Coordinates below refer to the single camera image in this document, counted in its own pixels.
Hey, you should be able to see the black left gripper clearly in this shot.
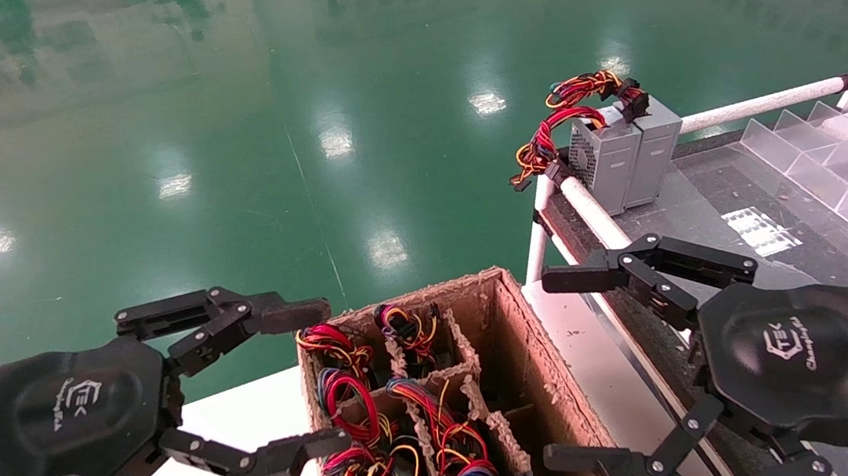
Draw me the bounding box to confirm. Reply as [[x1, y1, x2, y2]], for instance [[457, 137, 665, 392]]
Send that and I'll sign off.
[[0, 314, 355, 476]]

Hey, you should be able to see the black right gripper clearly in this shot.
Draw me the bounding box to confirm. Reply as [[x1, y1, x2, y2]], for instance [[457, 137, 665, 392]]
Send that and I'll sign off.
[[521, 213, 848, 476]]

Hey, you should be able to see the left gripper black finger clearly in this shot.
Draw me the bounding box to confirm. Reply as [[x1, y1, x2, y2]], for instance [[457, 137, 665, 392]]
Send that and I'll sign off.
[[113, 274, 337, 385]]

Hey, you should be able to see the brown cardboard box with dividers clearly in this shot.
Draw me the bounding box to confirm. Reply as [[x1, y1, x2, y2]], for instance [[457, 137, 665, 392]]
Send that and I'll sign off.
[[290, 255, 623, 476]]

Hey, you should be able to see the white pipe leg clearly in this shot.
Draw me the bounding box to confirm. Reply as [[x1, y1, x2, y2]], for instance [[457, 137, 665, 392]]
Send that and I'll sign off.
[[515, 177, 567, 285]]

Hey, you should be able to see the clear acrylic divider tray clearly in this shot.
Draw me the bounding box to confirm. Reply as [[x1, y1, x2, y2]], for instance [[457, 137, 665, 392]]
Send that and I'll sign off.
[[734, 97, 848, 240]]

